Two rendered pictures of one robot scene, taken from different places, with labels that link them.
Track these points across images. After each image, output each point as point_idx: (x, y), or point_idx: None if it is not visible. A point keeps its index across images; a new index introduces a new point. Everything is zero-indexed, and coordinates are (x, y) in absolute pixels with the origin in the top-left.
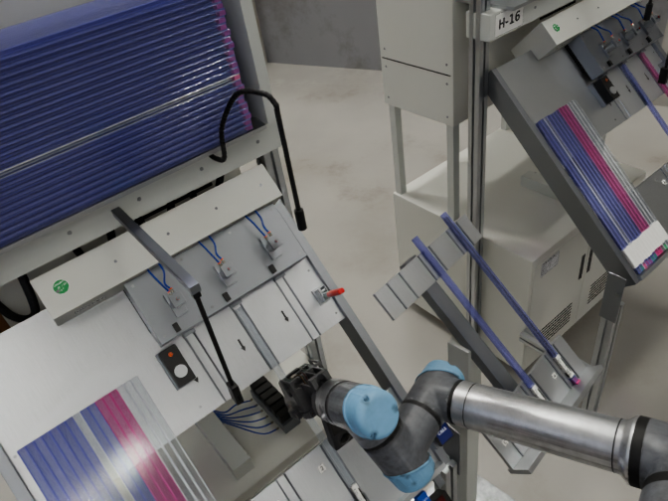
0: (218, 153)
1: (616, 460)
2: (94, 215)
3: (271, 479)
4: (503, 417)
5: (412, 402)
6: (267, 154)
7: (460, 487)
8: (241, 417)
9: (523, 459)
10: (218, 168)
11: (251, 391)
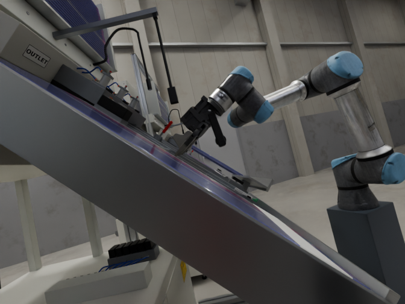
0: (95, 67)
1: (299, 85)
2: (43, 23)
3: (170, 281)
4: (267, 96)
5: None
6: None
7: None
8: (113, 267)
9: (266, 184)
10: (96, 73)
11: (109, 257)
